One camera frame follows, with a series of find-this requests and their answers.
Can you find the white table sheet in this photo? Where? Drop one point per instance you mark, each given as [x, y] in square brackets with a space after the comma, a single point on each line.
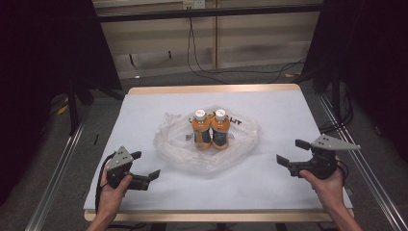
[208, 189]

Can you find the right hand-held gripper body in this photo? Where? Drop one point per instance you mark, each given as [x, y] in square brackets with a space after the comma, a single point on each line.
[319, 160]

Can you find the person's left hand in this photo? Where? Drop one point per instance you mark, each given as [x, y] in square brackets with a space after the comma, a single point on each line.
[112, 199]

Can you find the wooden table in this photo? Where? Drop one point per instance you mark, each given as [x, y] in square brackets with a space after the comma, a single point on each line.
[208, 216]

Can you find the yellow floor tape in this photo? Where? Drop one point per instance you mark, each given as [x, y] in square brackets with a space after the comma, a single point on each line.
[63, 109]

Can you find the black metal stand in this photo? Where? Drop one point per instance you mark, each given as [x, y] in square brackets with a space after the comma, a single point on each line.
[73, 109]
[336, 96]

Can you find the person's right hand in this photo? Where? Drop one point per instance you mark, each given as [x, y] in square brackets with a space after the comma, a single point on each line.
[327, 189]

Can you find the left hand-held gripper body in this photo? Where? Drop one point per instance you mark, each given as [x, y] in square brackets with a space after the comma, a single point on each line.
[120, 170]

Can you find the orange drink bottle white cap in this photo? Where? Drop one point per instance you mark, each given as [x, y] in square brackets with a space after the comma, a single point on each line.
[201, 131]
[220, 131]

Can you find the wall power outlet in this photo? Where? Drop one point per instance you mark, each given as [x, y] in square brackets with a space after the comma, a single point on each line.
[194, 4]

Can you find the black horizontal bar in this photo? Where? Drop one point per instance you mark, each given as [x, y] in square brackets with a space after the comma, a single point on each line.
[208, 13]

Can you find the clear plastic bag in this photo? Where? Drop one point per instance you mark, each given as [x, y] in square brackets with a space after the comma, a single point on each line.
[173, 150]

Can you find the metal floor rail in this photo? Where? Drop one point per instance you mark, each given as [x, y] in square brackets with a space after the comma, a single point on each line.
[369, 166]
[57, 176]

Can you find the dark curtain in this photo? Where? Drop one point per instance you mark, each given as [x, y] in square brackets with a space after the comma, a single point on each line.
[38, 64]
[369, 48]

